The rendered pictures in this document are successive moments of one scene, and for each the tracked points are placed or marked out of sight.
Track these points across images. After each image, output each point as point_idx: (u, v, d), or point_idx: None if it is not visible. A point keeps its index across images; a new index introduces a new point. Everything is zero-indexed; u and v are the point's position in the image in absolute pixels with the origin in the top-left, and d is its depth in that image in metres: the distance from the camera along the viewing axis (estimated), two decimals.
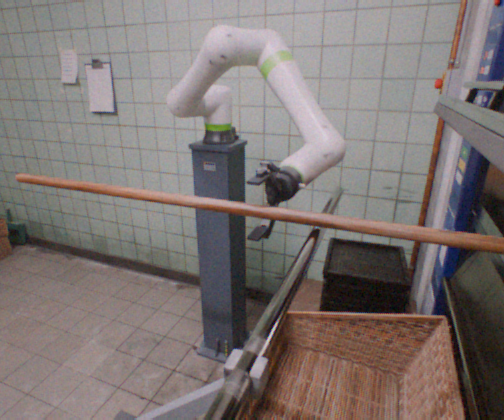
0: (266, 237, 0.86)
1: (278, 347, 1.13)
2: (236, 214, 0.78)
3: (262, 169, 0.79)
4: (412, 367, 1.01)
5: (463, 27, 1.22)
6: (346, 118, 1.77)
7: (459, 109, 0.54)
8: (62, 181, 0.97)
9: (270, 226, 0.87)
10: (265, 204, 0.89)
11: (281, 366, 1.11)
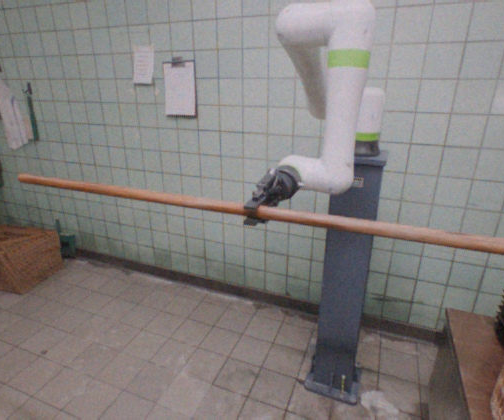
0: (263, 221, 0.83)
1: (502, 412, 0.91)
2: (241, 215, 0.78)
3: (258, 192, 0.79)
4: None
5: None
6: (486, 124, 1.55)
7: None
8: (65, 181, 0.97)
9: None
10: None
11: None
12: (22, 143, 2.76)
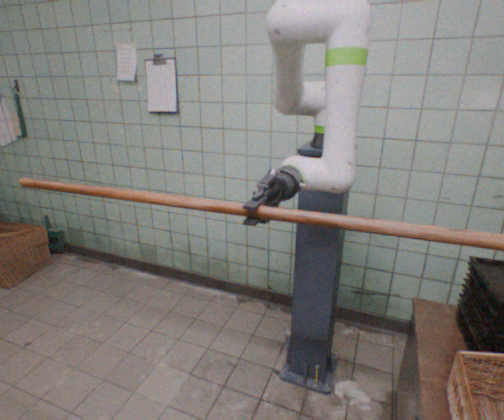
0: (264, 221, 0.83)
1: (455, 396, 0.93)
2: (241, 215, 0.78)
3: (258, 192, 0.79)
4: None
5: None
6: (455, 119, 1.59)
7: None
8: (66, 184, 0.97)
9: None
10: (265, 199, 0.88)
11: None
12: (11, 140, 2.80)
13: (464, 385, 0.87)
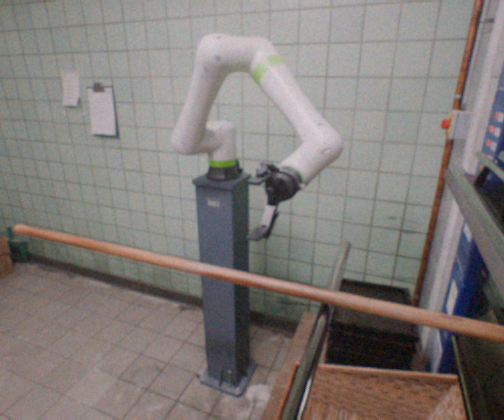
0: (266, 237, 0.86)
1: None
2: (236, 284, 0.78)
3: (262, 169, 0.79)
4: None
5: (470, 70, 1.21)
6: (351, 148, 1.76)
7: (475, 209, 0.53)
8: (61, 236, 0.97)
9: (270, 226, 0.87)
10: (265, 204, 0.89)
11: None
12: None
13: (285, 391, 1.04)
